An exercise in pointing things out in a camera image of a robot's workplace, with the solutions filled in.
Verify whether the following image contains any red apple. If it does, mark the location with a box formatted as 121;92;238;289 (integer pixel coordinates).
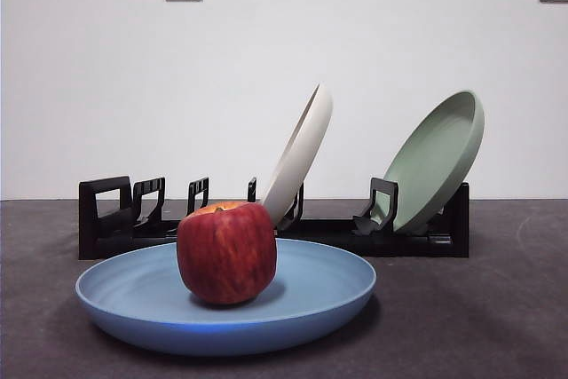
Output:
176;201;278;307

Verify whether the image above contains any blue plate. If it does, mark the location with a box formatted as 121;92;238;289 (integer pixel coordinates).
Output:
75;236;378;357

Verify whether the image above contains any beige plate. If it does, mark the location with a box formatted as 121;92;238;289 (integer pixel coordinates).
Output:
258;83;335;230

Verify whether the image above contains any black plate rack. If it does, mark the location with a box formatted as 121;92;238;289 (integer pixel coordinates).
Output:
78;176;470;260

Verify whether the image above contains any green plate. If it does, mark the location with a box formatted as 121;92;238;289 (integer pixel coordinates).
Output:
372;89;485;234

